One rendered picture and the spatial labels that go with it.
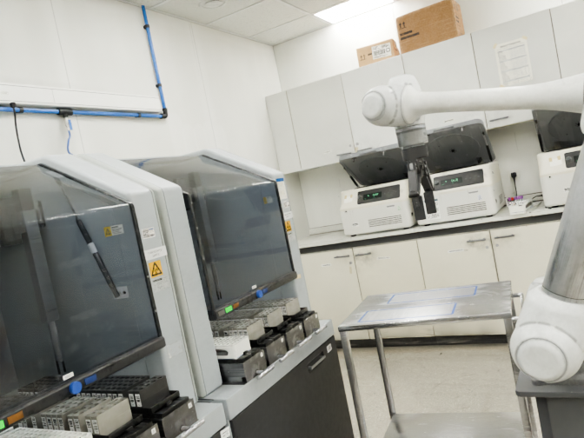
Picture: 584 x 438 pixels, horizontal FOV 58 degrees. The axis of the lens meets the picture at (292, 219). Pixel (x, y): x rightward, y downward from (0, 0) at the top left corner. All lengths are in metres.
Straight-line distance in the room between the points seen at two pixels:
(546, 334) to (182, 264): 1.08
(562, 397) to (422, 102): 0.84
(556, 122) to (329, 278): 1.99
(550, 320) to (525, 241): 2.49
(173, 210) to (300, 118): 2.90
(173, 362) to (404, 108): 1.02
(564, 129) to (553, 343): 2.93
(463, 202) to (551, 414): 2.39
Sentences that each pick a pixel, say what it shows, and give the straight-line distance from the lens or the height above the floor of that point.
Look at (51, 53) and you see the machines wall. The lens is 3.13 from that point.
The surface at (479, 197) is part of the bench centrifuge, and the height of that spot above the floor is 1.05.
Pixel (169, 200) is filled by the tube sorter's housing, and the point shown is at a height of 1.39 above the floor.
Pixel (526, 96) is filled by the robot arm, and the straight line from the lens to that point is 1.50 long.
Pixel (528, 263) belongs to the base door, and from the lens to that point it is 3.86.
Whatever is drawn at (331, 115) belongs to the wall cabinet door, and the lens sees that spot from 4.42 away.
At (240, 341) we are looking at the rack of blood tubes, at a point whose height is 0.86.
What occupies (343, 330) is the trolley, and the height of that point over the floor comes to 0.80.
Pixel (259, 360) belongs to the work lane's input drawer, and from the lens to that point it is 1.93.
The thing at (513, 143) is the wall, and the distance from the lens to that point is 4.41.
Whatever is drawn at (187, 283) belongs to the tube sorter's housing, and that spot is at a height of 1.11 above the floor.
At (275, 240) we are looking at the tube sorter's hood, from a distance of 2.23.
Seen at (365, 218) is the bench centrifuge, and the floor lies 1.03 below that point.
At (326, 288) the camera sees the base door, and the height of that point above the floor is 0.51.
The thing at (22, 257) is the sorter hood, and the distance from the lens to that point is 1.38.
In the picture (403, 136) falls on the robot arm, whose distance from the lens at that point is 1.59.
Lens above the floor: 1.34
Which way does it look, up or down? 3 degrees down
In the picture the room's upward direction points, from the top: 11 degrees counter-clockwise
